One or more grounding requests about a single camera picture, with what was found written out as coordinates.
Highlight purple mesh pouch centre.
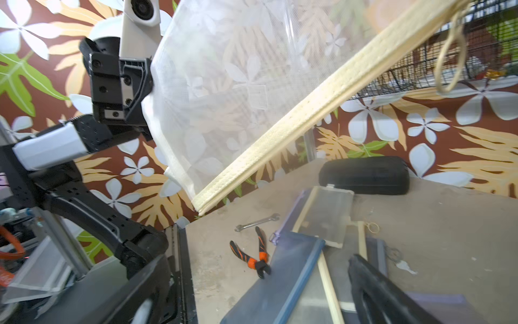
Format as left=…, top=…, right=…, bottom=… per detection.
left=407, top=292, right=488, bottom=324

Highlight black hard zipper case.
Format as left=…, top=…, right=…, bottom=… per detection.
left=318, top=156, right=410, bottom=195

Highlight silver open-end wrench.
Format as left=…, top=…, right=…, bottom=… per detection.
left=235, top=213, right=280, bottom=232

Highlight cream mesh pencil pouch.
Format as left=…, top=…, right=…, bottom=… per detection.
left=143, top=1, right=468, bottom=215

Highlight purple mesh pouch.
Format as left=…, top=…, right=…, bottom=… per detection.
left=269, top=189, right=311, bottom=246
left=407, top=292, right=488, bottom=324

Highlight black wire basket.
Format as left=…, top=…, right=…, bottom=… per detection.
left=355, top=0, right=518, bottom=100

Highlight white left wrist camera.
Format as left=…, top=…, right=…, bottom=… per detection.
left=119, top=0, right=162, bottom=59

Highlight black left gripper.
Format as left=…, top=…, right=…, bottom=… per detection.
left=79, top=36, right=153, bottom=140

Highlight purple mesh pouch left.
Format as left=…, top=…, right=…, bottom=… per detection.
left=269, top=189, right=311, bottom=246

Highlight orange black pliers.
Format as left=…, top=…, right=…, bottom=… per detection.
left=229, top=225, right=272, bottom=279

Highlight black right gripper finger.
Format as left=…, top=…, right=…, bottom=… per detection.
left=348, top=255, right=440, bottom=323

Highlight blue mesh pencil pouch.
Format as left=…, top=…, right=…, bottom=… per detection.
left=221, top=232, right=325, bottom=323

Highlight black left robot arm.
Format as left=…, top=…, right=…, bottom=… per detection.
left=1, top=36, right=181, bottom=323

